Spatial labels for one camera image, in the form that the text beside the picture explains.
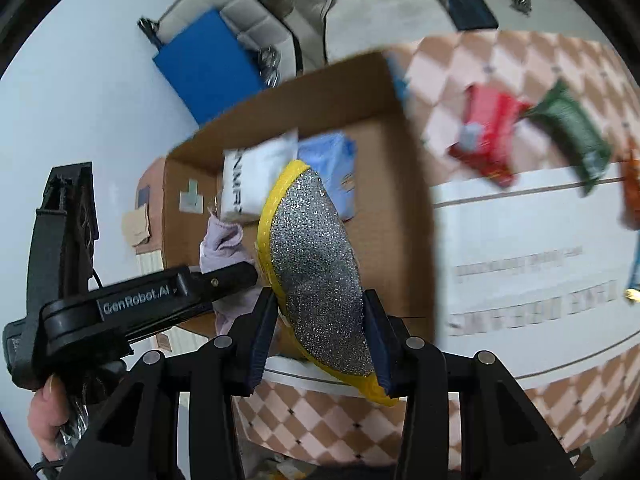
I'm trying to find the grey purple cloth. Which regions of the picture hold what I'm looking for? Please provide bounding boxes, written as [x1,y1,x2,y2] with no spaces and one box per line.
[200,214,260,336]

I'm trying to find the yellow silver glitter pouch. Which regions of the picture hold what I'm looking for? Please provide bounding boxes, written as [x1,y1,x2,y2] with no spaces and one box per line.
[255,159,396,406]

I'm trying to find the white vacuum pack pouch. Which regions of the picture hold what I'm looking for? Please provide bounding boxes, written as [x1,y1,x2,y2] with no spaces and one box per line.
[218,129,298,223]

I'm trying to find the blue wet wipes pack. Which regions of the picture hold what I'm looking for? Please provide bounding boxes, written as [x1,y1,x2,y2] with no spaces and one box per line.
[297,131,356,221]

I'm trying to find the light blue stick packet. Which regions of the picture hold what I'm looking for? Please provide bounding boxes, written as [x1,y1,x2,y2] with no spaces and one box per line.
[624,245,640,304]

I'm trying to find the orange snack bag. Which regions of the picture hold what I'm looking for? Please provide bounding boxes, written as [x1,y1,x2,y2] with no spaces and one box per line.
[620,136,640,230]

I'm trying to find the person's left hand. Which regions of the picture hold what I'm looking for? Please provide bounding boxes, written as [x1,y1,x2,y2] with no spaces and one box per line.
[27,375,70,462]

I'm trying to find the smartphone on table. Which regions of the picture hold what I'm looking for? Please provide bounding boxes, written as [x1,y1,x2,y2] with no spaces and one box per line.
[137,185,150,208]

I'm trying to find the checkered orange tablecloth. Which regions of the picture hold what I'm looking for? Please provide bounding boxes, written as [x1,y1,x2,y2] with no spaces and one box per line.
[222,30,639,451]

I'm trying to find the chrome dumbbell plates by bench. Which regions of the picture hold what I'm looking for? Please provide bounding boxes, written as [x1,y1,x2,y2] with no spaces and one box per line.
[257,47,281,88]

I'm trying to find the open cardboard box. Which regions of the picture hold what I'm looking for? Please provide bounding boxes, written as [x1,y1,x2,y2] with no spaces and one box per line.
[160,51,437,361]

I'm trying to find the red snack packet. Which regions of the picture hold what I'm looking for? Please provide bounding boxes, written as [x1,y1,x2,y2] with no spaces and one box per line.
[448,84,532,188]

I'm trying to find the white leather bench seat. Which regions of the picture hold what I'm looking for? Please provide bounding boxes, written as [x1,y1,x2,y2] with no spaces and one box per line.
[137,0,304,81]

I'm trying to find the white padded chair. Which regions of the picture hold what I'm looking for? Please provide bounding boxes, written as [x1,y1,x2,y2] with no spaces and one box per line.
[298,0,456,64]

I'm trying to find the green snack packet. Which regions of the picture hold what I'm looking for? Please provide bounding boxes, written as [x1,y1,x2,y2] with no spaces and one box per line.
[521,78,612,196]

